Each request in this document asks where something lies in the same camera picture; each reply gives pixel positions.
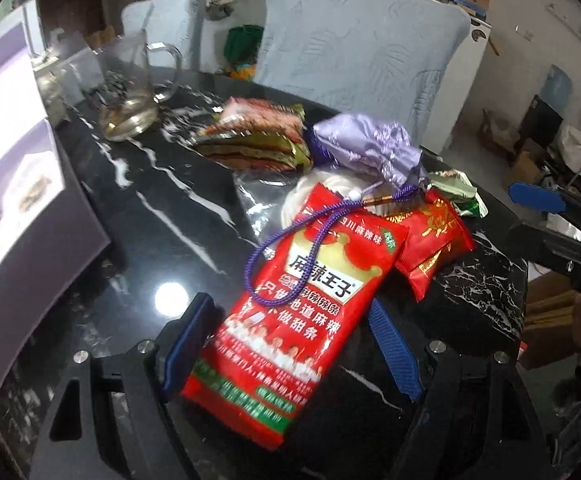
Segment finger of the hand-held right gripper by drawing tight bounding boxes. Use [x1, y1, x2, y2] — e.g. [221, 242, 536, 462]
[509, 182, 581, 228]
[540, 235, 581, 333]

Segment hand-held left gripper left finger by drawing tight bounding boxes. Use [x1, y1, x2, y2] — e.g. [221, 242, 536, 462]
[30, 292, 224, 480]

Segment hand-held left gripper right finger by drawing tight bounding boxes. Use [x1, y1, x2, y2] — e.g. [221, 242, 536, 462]
[367, 300, 551, 480]

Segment green foil packet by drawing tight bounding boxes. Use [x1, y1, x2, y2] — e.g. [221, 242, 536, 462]
[427, 170, 491, 218]

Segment large red snack packet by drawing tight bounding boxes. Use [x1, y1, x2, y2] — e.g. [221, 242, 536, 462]
[180, 182, 411, 451]

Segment small red snack packet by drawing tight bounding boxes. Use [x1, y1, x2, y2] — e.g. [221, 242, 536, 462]
[387, 190, 476, 302]

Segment clear bag with white contents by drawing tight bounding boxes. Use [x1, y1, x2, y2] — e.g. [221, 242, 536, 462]
[235, 170, 331, 233]

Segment purple satin drawstring pouch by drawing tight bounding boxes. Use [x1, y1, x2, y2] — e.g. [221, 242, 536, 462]
[244, 112, 430, 307]

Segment lilac gift box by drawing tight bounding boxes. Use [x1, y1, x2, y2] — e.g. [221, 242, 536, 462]
[0, 22, 112, 401]

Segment cardboard box on floor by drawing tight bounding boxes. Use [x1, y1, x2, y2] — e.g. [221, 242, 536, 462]
[507, 139, 547, 187]

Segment brown paper bags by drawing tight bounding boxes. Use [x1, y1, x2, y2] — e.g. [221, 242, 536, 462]
[517, 272, 581, 372]

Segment white cabinet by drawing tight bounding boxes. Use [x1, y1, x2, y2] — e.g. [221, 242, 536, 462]
[440, 10, 494, 157]

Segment pile of red green packets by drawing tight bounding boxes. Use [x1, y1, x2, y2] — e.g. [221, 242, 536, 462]
[193, 96, 313, 173]

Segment chair with light blue cover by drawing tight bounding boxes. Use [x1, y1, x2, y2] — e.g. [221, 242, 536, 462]
[120, 0, 209, 70]
[253, 0, 472, 155]

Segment glass pitcher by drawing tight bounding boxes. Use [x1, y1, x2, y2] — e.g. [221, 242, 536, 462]
[98, 30, 184, 142]

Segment orange yellow bag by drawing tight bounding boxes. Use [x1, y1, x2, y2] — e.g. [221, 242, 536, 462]
[229, 60, 257, 82]

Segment dark green bag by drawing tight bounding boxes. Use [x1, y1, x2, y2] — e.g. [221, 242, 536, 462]
[224, 25, 264, 62]

